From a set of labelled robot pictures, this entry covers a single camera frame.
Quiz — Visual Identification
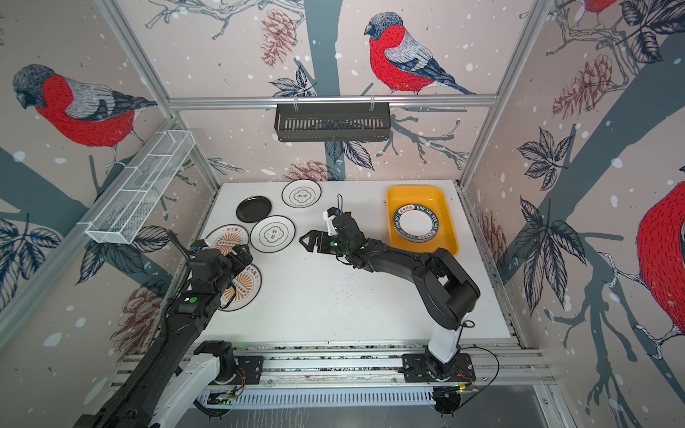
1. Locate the orange sunburst plate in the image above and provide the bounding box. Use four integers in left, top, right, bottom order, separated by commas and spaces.
204, 224, 249, 255
219, 264, 262, 312

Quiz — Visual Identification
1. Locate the white plate grey emblem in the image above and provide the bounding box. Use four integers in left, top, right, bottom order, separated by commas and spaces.
250, 215, 296, 253

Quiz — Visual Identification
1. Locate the small black plate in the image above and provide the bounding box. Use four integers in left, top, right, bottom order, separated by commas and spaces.
235, 195, 272, 223

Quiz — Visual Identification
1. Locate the green rim plate back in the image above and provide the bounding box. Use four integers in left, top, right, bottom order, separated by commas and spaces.
392, 203, 440, 244

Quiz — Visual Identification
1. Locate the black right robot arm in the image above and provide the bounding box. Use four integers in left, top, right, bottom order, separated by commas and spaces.
299, 208, 481, 372

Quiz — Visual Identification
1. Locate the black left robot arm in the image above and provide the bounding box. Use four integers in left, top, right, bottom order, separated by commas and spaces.
74, 244, 253, 427

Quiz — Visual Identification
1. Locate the yellow plastic bin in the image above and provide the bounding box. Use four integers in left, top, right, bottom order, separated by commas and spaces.
386, 185, 460, 255

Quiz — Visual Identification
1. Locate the white plate back centre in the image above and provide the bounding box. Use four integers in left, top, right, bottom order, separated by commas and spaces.
281, 179, 322, 209

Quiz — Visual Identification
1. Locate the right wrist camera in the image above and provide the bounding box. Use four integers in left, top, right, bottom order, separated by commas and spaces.
323, 207, 343, 236

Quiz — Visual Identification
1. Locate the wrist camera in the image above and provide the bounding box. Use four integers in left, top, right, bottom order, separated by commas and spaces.
189, 239, 208, 254
323, 207, 343, 236

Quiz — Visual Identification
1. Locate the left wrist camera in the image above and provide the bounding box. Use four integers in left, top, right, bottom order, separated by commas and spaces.
189, 239, 208, 254

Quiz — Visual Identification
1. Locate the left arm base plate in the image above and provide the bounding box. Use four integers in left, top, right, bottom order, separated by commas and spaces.
213, 356, 264, 386

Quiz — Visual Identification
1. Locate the black hanging wire basket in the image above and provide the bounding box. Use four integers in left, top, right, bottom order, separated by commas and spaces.
274, 102, 391, 143

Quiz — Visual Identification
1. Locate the white mesh wall shelf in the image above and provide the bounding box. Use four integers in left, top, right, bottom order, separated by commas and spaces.
86, 130, 196, 244

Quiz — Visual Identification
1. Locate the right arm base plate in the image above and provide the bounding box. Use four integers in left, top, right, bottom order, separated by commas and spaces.
398, 351, 476, 383

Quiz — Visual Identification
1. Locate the aluminium rail bed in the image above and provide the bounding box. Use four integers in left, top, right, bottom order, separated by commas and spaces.
109, 341, 558, 392

